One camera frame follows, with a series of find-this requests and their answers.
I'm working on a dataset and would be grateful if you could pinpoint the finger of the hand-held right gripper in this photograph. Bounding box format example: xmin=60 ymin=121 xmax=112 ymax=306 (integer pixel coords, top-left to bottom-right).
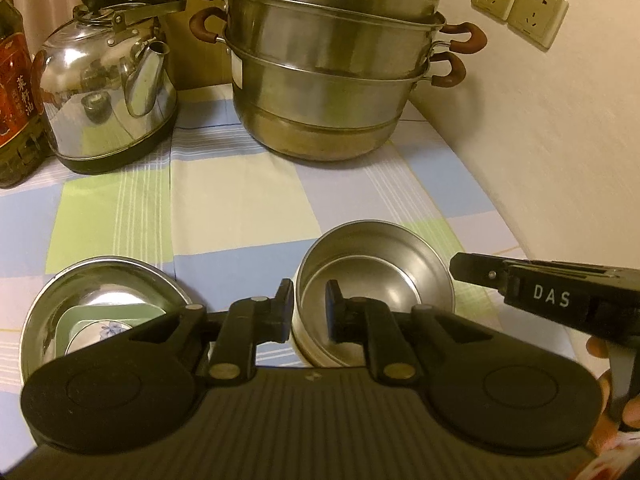
xmin=505 ymin=259 xmax=622 ymax=274
xmin=449 ymin=253 xmax=512 ymax=292

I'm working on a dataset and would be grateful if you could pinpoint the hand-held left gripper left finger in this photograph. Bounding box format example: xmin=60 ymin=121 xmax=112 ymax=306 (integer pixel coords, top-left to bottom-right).
xmin=127 ymin=278 xmax=295 ymax=387

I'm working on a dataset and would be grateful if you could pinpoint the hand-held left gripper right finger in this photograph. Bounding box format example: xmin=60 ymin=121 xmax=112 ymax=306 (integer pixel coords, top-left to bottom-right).
xmin=324 ymin=280 xmax=506 ymax=383

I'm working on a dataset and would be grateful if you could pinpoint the stainless steel bowl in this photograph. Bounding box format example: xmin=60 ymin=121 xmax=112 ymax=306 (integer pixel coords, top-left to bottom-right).
xmin=292 ymin=220 xmax=457 ymax=368

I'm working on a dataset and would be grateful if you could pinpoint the large round steel plate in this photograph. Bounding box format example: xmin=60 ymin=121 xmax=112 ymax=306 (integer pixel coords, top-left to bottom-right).
xmin=20 ymin=256 xmax=192 ymax=386

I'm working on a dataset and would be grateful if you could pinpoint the white floral saucer plate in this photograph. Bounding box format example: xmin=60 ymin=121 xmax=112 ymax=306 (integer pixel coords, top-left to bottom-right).
xmin=66 ymin=321 xmax=136 ymax=356

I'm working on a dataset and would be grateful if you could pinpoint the person's right hand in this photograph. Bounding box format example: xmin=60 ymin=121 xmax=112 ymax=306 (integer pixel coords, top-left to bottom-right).
xmin=585 ymin=337 xmax=640 ymax=456

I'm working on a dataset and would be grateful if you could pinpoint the pastel checkered tablecloth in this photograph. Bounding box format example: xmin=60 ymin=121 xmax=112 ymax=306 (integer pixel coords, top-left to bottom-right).
xmin=0 ymin=82 xmax=581 ymax=441

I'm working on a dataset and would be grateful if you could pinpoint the white red patterned clothing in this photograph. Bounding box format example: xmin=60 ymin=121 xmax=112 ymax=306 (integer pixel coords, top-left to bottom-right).
xmin=582 ymin=430 xmax=640 ymax=480

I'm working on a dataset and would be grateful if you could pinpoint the stacked steel steamer pot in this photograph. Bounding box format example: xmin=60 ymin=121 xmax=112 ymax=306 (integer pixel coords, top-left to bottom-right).
xmin=188 ymin=0 xmax=488 ymax=162

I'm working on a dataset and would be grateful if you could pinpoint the stainless steel kettle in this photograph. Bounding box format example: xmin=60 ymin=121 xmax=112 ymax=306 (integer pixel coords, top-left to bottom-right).
xmin=32 ymin=0 xmax=188 ymax=176

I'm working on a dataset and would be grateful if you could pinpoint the cooking oil bottle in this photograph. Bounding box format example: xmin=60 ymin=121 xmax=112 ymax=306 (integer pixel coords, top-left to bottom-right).
xmin=0 ymin=0 xmax=51 ymax=190

